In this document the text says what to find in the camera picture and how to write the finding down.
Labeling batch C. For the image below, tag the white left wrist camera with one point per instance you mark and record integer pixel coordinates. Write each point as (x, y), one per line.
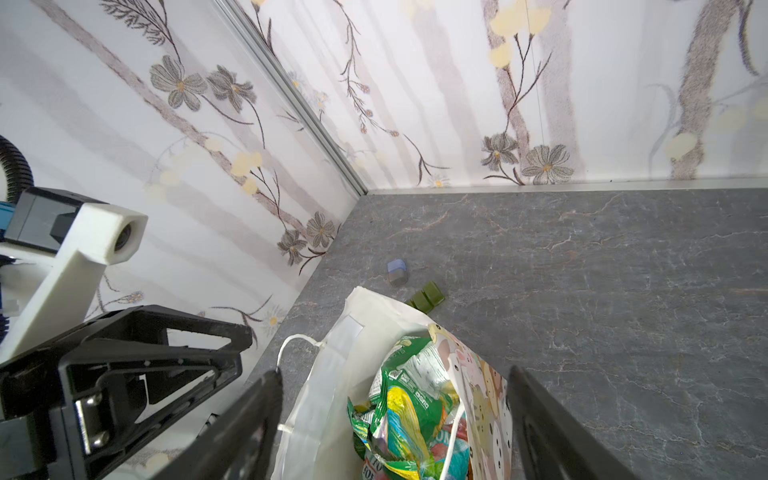
(55, 249)

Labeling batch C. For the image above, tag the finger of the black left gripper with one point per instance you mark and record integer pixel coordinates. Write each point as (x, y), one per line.
(120, 402)
(167, 347)

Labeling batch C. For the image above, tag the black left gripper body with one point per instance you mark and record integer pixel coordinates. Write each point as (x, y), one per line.
(40, 434)

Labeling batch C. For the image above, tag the white patterned paper bag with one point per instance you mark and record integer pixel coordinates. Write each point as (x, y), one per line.
(317, 438)

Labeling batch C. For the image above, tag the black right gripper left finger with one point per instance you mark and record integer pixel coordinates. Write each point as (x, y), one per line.
(239, 443)

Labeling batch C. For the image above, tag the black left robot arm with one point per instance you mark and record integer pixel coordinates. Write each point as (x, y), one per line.
(12, 168)

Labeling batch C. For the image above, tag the green toy block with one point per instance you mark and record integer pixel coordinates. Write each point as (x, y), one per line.
(427, 298)

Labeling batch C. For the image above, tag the blue grey toy cube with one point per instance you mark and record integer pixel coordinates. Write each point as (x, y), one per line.
(397, 272)

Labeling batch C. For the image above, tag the green snack packet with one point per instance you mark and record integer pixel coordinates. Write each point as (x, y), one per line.
(410, 400)

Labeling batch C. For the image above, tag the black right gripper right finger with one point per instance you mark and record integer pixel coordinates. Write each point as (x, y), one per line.
(552, 443)

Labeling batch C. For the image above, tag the teal Fox's candy packet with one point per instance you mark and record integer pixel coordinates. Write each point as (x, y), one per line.
(458, 468)

